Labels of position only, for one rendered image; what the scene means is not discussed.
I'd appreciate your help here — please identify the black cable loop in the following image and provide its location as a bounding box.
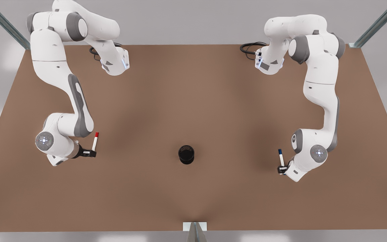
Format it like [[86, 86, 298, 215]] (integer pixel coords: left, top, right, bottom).
[[240, 42, 268, 61], [89, 42, 123, 62]]

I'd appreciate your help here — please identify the black cylindrical pen cup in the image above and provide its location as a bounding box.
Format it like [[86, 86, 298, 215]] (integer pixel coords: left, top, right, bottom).
[[178, 145, 195, 165]]

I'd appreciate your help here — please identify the silver frame post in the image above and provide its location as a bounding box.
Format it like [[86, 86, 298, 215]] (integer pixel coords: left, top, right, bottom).
[[183, 221, 208, 242], [349, 0, 387, 49], [0, 0, 31, 50]]

